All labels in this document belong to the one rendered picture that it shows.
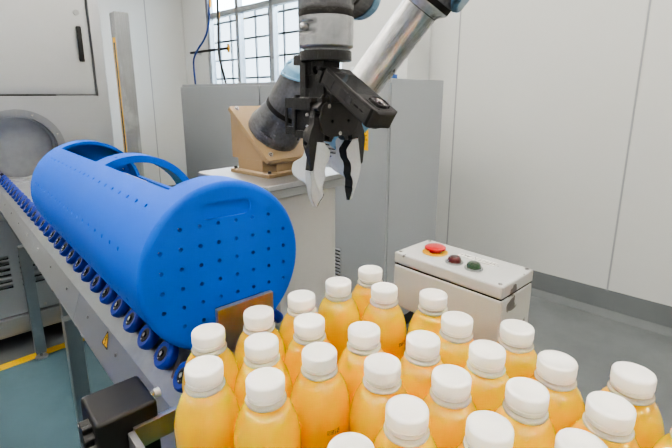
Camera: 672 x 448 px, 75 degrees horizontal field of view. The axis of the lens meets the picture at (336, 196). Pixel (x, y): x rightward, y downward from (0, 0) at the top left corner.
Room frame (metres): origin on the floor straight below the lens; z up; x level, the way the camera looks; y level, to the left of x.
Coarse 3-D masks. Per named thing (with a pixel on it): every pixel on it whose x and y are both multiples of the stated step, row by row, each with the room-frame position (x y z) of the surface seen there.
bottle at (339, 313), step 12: (324, 300) 0.61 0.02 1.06; (336, 300) 0.60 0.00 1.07; (348, 300) 0.61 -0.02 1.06; (324, 312) 0.60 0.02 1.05; (336, 312) 0.59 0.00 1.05; (348, 312) 0.59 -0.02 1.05; (336, 324) 0.58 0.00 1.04; (348, 324) 0.59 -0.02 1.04; (336, 336) 0.58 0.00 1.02; (336, 348) 0.58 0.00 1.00
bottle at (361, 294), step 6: (360, 282) 0.66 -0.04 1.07; (354, 288) 0.67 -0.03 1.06; (360, 288) 0.65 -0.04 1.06; (366, 288) 0.65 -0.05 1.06; (354, 294) 0.65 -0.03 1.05; (360, 294) 0.64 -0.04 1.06; (366, 294) 0.64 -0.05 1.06; (354, 300) 0.65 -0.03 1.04; (360, 300) 0.64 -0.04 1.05; (366, 300) 0.64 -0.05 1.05; (360, 306) 0.64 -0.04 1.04; (366, 306) 0.63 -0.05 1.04; (360, 312) 0.64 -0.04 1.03; (360, 318) 0.63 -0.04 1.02
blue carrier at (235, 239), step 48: (96, 144) 1.29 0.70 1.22; (48, 192) 1.05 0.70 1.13; (96, 192) 0.82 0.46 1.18; (144, 192) 0.71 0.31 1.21; (192, 192) 0.64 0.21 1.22; (240, 192) 0.69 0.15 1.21; (96, 240) 0.73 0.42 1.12; (144, 240) 0.60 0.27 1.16; (192, 240) 0.63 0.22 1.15; (240, 240) 0.69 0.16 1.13; (288, 240) 0.75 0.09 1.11; (144, 288) 0.58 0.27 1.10; (192, 288) 0.63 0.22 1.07; (240, 288) 0.69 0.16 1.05
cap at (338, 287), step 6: (336, 276) 0.63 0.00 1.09; (330, 282) 0.61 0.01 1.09; (336, 282) 0.61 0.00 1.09; (342, 282) 0.61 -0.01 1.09; (348, 282) 0.61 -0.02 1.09; (330, 288) 0.60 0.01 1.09; (336, 288) 0.60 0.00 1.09; (342, 288) 0.60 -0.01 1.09; (348, 288) 0.60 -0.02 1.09; (330, 294) 0.60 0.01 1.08; (336, 294) 0.60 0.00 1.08; (342, 294) 0.60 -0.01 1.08; (348, 294) 0.61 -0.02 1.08
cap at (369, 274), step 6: (360, 270) 0.66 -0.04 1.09; (366, 270) 0.66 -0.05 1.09; (372, 270) 0.66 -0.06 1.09; (378, 270) 0.66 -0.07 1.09; (360, 276) 0.65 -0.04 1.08; (366, 276) 0.65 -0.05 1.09; (372, 276) 0.65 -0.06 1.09; (378, 276) 0.65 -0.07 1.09; (366, 282) 0.65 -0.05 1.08; (372, 282) 0.65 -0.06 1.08
